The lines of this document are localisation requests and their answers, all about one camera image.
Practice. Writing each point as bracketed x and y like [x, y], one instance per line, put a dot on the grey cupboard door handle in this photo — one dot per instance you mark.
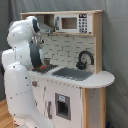
[49, 110]

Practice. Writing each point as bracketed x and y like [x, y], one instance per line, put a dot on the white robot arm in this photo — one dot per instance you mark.
[23, 55]

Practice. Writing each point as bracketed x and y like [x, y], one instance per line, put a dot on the wooden toy kitchen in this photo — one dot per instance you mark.
[87, 97]

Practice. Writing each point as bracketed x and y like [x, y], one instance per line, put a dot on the black toy faucet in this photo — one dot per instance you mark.
[82, 65]

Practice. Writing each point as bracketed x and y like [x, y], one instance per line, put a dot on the grey range hood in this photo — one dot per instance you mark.
[45, 24]

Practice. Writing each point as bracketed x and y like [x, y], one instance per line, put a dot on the right red stove knob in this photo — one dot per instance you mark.
[34, 83]

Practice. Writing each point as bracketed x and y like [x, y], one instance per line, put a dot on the black toy stovetop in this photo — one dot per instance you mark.
[45, 69]

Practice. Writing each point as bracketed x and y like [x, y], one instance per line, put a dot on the toy microwave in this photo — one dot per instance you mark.
[74, 23]

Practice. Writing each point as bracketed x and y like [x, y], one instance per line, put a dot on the grey toy sink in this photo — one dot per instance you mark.
[73, 74]

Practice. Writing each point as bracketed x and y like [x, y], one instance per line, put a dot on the grey ice dispenser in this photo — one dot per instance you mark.
[63, 108]

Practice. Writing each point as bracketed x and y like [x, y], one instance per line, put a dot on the small silver pot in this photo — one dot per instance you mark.
[46, 61]

